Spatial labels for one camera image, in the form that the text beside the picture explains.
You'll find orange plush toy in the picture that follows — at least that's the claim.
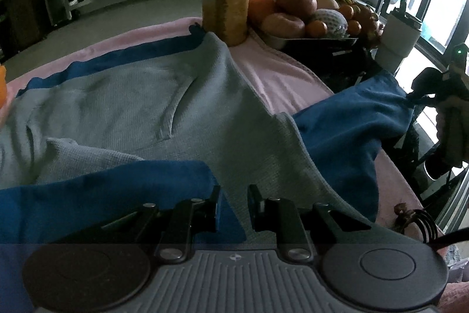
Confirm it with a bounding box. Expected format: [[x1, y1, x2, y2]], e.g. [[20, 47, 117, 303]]
[[0, 65, 8, 108]]

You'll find grey and blue sweatshirt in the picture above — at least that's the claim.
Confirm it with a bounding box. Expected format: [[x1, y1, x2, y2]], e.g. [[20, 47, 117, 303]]
[[1, 32, 412, 244]]

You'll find pink blanket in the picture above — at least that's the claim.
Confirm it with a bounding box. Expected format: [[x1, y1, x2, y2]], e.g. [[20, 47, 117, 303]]
[[1, 17, 423, 227]]

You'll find fruit bowl with fruits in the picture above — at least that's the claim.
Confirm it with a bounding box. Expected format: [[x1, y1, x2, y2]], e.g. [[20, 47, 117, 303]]
[[248, 0, 384, 51]]

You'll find white tumbler cup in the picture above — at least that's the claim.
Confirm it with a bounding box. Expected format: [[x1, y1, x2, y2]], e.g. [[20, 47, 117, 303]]
[[374, 8, 422, 75]]

